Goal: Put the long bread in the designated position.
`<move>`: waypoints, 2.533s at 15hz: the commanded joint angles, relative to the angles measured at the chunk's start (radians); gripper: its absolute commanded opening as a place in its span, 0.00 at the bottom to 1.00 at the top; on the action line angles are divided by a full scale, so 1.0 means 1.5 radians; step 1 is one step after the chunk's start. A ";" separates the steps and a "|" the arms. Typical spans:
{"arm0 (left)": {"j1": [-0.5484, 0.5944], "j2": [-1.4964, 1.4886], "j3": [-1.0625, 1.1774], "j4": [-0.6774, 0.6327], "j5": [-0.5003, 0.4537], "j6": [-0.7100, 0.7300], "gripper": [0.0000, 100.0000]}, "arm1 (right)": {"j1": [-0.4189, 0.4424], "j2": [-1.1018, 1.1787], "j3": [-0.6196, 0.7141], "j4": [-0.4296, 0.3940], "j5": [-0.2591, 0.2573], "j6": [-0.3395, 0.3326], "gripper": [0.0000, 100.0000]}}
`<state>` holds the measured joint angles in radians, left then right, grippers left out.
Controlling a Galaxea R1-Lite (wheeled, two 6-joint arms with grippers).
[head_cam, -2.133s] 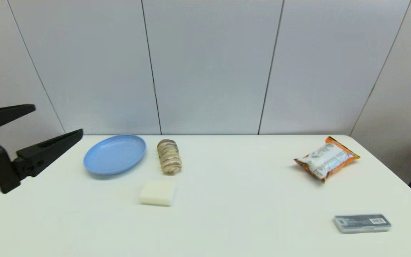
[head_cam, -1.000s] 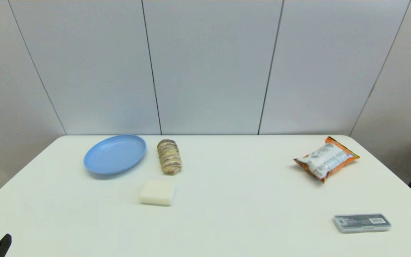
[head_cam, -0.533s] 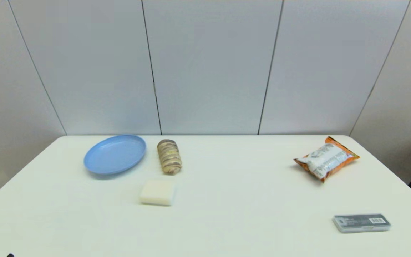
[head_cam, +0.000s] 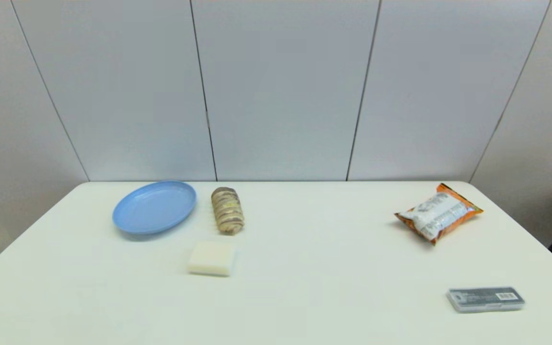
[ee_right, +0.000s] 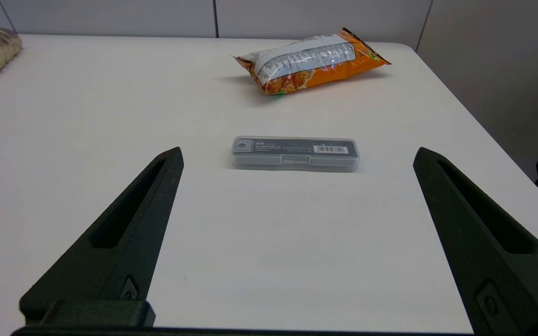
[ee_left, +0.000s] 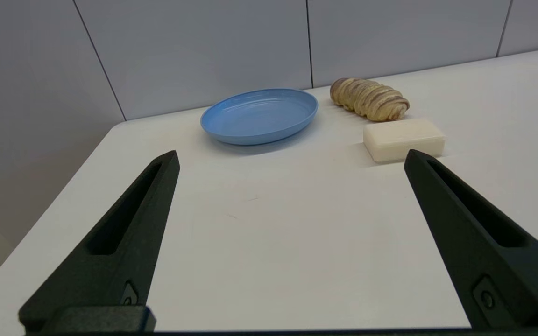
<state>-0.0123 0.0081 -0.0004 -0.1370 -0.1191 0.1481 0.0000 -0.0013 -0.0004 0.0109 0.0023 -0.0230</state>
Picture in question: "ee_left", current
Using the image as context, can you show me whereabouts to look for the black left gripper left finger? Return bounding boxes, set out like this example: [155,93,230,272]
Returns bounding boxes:
[18,150,181,333]

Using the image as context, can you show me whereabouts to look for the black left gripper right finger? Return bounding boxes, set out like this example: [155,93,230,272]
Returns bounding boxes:
[403,149,538,330]

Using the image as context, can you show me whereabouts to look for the striped long bread roll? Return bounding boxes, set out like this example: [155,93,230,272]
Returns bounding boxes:
[329,77,411,123]

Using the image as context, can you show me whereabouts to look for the cream rectangular soap block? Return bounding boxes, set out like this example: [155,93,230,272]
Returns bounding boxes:
[363,118,446,163]

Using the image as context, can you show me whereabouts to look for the blue oval plate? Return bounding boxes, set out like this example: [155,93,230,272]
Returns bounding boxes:
[200,88,319,146]

